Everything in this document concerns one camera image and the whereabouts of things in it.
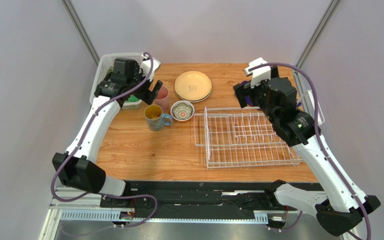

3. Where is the pink cup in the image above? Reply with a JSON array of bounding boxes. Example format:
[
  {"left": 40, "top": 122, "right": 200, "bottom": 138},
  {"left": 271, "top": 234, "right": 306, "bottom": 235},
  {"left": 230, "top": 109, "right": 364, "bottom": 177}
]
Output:
[{"left": 153, "top": 86, "right": 170, "bottom": 112}]

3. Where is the blue glass mug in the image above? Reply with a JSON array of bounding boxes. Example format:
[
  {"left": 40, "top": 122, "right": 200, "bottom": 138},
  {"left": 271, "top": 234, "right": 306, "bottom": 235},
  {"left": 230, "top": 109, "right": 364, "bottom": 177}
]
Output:
[{"left": 144, "top": 104, "right": 173, "bottom": 132}]

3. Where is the white patterned small bowl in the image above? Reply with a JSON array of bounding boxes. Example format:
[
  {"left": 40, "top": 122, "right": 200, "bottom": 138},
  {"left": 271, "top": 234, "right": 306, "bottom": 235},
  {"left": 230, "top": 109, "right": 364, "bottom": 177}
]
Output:
[{"left": 170, "top": 100, "right": 195, "bottom": 122}]

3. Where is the yellow bear plate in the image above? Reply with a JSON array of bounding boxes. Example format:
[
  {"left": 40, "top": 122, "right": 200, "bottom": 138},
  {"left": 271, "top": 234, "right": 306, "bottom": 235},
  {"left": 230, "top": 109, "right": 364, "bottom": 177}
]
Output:
[{"left": 174, "top": 71, "right": 213, "bottom": 102}]

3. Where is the white plate green red rim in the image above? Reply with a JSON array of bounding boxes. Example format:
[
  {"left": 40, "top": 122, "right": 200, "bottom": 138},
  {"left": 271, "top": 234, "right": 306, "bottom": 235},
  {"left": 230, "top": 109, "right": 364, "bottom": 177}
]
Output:
[{"left": 177, "top": 93, "right": 211, "bottom": 103}]

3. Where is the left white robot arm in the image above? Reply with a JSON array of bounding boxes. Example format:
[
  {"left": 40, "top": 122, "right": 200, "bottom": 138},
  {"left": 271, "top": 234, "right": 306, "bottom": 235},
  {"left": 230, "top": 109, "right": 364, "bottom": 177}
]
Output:
[{"left": 50, "top": 52, "right": 163, "bottom": 198}]

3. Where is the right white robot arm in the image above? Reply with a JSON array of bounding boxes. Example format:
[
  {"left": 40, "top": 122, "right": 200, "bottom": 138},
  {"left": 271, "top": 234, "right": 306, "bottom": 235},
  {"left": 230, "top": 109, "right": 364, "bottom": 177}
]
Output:
[{"left": 233, "top": 77, "right": 381, "bottom": 237}]

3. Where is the bright green cloth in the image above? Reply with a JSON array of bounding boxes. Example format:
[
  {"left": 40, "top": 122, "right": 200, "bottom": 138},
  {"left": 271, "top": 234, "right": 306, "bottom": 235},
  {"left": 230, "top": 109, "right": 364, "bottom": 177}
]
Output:
[{"left": 125, "top": 95, "right": 140, "bottom": 103}]

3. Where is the purple cloth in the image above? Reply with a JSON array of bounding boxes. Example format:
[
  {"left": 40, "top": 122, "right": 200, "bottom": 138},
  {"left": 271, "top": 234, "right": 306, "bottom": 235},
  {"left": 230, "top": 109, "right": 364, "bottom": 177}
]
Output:
[{"left": 240, "top": 80, "right": 302, "bottom": 108}]

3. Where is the white plastic basket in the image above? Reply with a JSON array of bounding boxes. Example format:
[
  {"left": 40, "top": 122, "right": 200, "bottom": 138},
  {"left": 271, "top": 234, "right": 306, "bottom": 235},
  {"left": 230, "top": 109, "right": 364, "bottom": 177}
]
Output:
[{"left": 89, "top": 52, "right": 161, "bottom": 110}]

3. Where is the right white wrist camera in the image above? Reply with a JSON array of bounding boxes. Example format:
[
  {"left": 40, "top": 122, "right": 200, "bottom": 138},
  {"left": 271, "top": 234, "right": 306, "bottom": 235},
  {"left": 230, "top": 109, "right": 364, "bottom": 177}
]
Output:
[{"left": 243, "top": 57, "right": 272, "bottom": 88}]

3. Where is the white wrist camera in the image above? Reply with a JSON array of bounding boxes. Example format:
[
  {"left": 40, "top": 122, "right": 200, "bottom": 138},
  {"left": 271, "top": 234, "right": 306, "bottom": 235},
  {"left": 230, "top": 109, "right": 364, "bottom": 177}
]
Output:
[
  {"left": 243, "top": 57, "right": 272, "bottom": 88},
  {"left": 140, "top": 53, "right": 161, "bottom": 82}
]

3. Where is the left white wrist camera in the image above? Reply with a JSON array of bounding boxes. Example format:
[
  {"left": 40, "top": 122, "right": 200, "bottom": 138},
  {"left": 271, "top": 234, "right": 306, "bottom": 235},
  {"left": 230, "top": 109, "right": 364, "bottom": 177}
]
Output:
[{"left": 140, "top": 53, "right": 161, "bottom": 82}]

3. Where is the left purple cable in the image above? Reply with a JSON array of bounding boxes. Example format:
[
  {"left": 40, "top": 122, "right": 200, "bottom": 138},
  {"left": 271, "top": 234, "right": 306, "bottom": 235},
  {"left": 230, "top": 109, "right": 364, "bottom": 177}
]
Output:
[{"left": 50, "top": 51, "right": 160, "bottom": 234}]

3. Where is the purple cable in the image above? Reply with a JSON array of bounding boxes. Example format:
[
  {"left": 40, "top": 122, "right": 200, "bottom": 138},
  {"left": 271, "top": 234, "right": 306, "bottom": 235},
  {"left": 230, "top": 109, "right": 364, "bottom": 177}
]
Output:
[
  {"left": 246, "top": 62, "right": 373, "bottom": 240},
  {"left": 50, "top": 51, "right": 160, "bottom": 234}
]

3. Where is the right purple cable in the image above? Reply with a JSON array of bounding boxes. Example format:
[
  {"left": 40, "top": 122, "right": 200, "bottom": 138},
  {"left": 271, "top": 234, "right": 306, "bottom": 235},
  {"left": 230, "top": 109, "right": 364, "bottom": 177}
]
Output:
[{"left": 246, "top": 62, "right": 373, "bottom": 240}]

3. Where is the white wire dish rack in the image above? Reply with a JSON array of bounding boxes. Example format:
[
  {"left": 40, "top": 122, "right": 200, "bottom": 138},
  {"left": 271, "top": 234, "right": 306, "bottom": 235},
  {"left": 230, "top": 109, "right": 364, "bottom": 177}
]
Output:
[{"left": 193, "top": 107, "right": 303, "bottom": 169}]

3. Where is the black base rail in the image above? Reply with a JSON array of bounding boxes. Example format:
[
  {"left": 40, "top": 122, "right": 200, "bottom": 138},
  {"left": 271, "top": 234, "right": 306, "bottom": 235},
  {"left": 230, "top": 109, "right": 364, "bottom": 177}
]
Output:
[{"left": 100, "top": 180, "right": 296, "bottom": 221}]

